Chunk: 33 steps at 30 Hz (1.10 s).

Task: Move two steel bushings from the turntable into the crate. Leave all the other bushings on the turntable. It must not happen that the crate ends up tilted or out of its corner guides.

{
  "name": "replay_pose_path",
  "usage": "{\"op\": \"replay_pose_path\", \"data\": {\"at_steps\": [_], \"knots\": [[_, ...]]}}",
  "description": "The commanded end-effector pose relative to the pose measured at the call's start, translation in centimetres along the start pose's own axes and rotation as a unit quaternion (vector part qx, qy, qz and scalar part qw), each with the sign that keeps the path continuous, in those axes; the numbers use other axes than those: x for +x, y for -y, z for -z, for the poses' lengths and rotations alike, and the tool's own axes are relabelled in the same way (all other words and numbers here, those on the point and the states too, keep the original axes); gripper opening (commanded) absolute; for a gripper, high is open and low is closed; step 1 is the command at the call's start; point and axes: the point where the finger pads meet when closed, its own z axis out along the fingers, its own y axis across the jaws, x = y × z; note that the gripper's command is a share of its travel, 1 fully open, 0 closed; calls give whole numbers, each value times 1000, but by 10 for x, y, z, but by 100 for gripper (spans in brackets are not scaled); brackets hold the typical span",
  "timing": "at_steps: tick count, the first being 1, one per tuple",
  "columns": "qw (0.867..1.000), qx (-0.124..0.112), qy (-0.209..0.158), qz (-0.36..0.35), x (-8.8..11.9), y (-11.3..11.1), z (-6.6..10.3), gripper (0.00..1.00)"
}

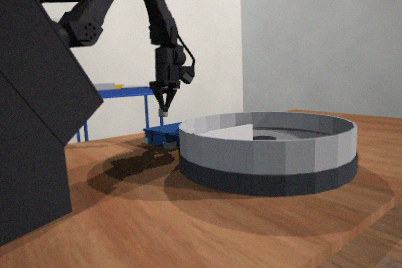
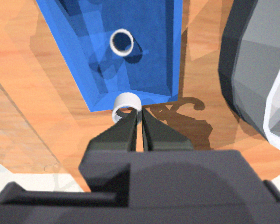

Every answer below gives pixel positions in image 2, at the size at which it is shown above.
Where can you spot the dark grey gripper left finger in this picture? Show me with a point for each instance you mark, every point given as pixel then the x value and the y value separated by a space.
pixel 118 136

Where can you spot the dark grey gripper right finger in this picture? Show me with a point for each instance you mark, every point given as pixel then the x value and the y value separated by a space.
pixel 161 137

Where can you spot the silver metal bushing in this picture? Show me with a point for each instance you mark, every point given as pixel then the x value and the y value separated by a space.
pixel 126 100
pixel 114 47

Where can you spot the grey round turntable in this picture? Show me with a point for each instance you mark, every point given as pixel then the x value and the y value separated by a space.
pixel 249 65

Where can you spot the blue open box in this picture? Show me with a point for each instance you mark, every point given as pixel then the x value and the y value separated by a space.
pixel 82 30

